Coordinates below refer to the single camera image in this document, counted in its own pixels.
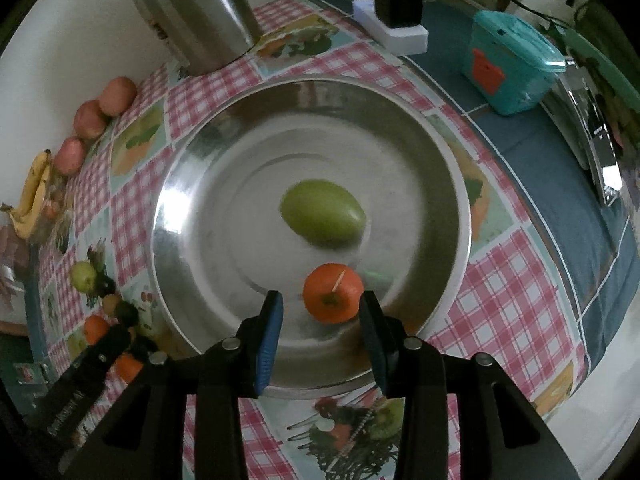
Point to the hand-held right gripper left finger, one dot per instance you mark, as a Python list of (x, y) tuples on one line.
[(267, 345)]

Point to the rectangular steel tray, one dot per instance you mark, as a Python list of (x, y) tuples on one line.
[(600, 150)]

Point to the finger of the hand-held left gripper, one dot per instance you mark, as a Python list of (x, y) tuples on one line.
[(107, 350)]

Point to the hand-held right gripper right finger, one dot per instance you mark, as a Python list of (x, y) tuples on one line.
[(374, 347)]

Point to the small green round fruit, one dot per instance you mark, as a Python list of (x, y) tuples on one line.
[(83, 276)]

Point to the small orange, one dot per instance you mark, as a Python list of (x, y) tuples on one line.
[(95, 329), (129, 367)]

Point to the white power strip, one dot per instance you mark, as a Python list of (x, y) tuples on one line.
[(400, 41)]

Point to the round steel plate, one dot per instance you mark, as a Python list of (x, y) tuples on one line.
[(225, 210)]

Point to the large dark plum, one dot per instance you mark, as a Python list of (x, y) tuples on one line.
[(127, 315)]

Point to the small dark plum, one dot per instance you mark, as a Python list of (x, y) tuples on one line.
[(106, 285)]

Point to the orange with stem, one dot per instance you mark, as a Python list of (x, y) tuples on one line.
[(330, 292)]

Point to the pink checkered tablecloth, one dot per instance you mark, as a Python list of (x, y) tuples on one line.
[(500, 285)]

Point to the small yellow-green fruit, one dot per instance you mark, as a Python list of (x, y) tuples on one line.
[(111, 304)]

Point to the bunch of yellow bananas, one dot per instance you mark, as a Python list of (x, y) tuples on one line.
[(30, 200)]

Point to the green mango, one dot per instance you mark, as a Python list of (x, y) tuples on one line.
[(320, 212)]

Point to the red apple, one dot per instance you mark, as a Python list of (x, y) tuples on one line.
[(90, 119), (117, 95), (69, 156)]

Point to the teal plastic container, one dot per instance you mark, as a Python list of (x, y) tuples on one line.
[(515, 60)]

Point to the stainless steel thermos jug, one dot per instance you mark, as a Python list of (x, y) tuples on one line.
[(200, 10)]

